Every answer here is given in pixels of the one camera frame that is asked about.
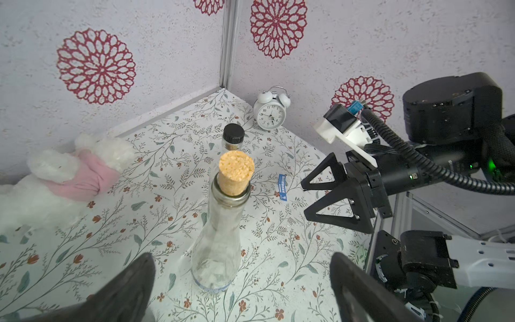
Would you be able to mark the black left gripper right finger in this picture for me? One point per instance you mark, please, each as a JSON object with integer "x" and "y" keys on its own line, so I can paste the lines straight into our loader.
{"x": 361, "y": 298}

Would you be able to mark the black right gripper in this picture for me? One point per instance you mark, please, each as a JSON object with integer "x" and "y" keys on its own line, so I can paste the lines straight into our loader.
{"x": 346, "y": 202}

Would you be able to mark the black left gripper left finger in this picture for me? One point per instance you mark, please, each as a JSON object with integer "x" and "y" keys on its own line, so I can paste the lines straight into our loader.
{"x": 124, "y": 298}

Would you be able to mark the blue peeled label sticker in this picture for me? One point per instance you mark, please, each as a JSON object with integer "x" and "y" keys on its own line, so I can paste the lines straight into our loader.
{"x": 282, "y": 187}

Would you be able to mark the clear tall glass bottle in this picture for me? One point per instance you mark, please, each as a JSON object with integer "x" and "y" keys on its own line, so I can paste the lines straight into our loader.
{"x": 216, "y": 254}

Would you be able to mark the clear plastic bottle blue label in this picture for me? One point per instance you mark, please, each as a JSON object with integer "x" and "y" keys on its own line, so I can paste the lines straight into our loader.
{"x": 226, "y": 147}

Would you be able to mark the black bottle cap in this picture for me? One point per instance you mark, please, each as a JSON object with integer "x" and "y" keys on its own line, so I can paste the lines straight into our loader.
{"x": 233, "y": 133}

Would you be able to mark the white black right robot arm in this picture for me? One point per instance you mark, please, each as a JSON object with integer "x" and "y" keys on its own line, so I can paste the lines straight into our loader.
{"x": 457, "y": 135}

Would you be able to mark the white alarm clock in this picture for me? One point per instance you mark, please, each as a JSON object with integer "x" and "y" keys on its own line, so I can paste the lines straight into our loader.
{"x": 270, "y": 108}

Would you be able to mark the white plush toy pink scarf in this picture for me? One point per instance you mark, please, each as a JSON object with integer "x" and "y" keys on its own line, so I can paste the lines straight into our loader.
{"x": 61, "y": 185}

